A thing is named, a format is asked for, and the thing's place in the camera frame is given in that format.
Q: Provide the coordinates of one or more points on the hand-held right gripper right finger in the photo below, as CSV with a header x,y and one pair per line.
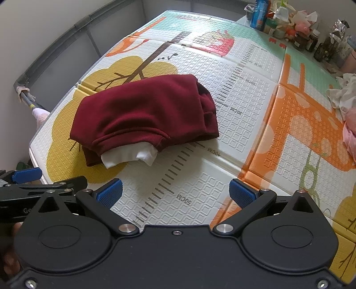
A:
x,y
242,194

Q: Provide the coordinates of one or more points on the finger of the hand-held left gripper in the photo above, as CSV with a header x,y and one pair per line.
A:
x,y
75,182
26,175

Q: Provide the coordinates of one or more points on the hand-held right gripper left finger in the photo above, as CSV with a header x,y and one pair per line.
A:
x,y
110,193

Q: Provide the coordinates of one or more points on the dark red cat sweater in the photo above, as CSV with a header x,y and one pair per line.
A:
x,y
144,111

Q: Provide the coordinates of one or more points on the person's left hand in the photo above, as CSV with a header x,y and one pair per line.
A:
x,y
9,262

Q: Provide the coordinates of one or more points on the pale pink cloth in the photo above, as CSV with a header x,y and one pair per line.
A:
x,y
40,116

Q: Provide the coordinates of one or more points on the metal rod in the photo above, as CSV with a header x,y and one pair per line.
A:
x,y
32,102

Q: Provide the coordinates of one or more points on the colourful foam play mat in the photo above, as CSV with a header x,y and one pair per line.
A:
x,y
250,91

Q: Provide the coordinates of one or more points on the white crumpled cloth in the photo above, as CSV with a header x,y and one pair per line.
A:
x,y
343,94

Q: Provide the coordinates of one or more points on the dark glass jar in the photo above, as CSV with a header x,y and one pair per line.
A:
x,y
300,40

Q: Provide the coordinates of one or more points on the dark jar with plants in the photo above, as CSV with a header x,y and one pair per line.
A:
x,y
325,51

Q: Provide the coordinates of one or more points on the dark bottle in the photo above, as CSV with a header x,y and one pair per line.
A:
x,y
313,41

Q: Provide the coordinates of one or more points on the small green-lidded jar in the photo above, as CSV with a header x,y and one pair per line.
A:
x,y
269,27

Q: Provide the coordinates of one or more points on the pink cup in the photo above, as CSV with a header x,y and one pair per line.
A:
x,y
351,61

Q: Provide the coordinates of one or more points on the pink pig toy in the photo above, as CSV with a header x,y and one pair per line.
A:
x,y
303,27

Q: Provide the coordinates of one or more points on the blue drink can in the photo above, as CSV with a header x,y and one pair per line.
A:
x,y
260,14

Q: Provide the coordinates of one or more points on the clear plastic cup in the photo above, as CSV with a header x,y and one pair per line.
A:
x,y
249,11

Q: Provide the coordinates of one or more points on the white plastic bottle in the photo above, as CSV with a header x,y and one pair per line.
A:
x,y
282,15

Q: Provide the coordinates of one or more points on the white plastic bag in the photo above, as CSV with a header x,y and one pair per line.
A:
x,y
304,17

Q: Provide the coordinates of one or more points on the silver foil bag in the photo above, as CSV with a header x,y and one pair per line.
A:
x,y
339,27

